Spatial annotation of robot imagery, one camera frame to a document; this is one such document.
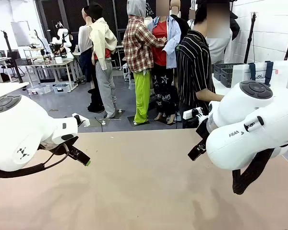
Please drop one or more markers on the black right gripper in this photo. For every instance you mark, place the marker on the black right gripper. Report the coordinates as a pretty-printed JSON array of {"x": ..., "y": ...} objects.
[{"x": 202, "y": 130}]

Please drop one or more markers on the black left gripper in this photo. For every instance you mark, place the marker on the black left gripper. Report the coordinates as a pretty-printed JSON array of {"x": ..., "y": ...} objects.
[{"x": 62, "y": 149}]

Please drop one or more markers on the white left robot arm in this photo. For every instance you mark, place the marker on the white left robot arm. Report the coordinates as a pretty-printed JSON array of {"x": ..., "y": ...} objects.
[{"x": 19, "y": 124}]

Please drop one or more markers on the person's right forearm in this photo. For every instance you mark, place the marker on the person's right forearm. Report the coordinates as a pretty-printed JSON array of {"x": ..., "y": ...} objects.
[{"x": 208, "y": 95}]

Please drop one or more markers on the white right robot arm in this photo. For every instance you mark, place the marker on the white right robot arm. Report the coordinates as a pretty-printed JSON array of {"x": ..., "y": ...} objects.
[{"x": 242, "y": 143}]

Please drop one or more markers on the white round-edged side table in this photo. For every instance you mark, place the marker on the white round-edged side table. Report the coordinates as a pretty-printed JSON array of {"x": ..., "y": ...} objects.
[{"x": 218, "y": 88}]

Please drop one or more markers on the clear plastic storage bin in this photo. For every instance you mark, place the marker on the clear plastic storage bin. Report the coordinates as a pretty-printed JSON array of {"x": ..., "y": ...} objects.
[
  {"x": 39, "y": 89},
  {"x": 62, "y": 88}
]

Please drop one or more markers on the person in striped shirt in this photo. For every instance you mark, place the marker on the person in striped shirt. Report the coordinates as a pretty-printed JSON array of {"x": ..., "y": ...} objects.
[{"x": 194, "y": 67}]

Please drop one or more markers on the background work desk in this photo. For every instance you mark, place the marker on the background work desk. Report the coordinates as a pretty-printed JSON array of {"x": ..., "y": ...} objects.
[{"x": 50, "y": 62}]

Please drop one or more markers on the mannequin in white clothes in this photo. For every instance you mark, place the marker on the mannequin in white clothes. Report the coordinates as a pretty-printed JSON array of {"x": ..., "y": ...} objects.
[{"x": 218, "y": 50}]

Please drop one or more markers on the mannequin red top blue shirt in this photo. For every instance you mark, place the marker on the mannequin red top blue shirt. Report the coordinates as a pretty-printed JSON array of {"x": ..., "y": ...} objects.
[{"x": 162, "y": 52}]

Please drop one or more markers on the mannequin black hat cream jacket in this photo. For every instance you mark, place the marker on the mannequin black hat cream jacket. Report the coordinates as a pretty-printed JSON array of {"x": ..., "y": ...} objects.
[{"x": 103, "y": 48}]

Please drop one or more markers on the mannequin white shirt dark skirt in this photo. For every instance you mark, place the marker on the mannequin white shirt dark skirt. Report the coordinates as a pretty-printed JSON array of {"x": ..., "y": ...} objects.
[{"x": 84, "y": 40}]

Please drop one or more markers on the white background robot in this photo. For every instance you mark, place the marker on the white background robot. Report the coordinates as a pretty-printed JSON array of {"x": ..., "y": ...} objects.
[{"x": 62, "y": 40}]

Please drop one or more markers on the mannequin plaid shirt green pants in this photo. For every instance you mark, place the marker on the mannequin plaid shirt green pants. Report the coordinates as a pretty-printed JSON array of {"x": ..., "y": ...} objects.
[{"x": 136, "y": 48}]

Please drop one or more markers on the black tripod stand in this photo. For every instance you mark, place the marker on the black tripod stand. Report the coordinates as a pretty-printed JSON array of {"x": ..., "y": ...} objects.
[{"x": 10, "y": 55}]

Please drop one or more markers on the black tripod with white head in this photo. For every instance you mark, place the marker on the black tripod with white head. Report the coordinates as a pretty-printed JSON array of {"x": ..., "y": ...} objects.
[{"x": 250, "y": 36}]

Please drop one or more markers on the mannequin in black jacket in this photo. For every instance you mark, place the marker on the mannequin in black jacket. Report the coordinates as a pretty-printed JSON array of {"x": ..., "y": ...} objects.
[{"x": 180, "y": 21}]

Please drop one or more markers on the grey whiteboard panel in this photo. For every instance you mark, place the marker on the grey whiteboard panel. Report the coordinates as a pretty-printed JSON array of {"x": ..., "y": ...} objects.
[{"x": 20, "y": 33}]

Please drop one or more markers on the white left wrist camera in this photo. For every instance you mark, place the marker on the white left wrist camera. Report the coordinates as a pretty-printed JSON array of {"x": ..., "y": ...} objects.
[{"x": 84, "y": 122}]

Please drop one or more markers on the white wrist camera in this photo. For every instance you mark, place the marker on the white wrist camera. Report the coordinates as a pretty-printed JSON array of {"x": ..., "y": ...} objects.
[
  {"x": 84, "y": 122},
  {"x": 188, "y": 114}
]

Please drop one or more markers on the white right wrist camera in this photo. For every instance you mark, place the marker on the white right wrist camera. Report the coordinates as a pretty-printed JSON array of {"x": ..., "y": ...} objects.
[{"x": 188, "y": 114}]

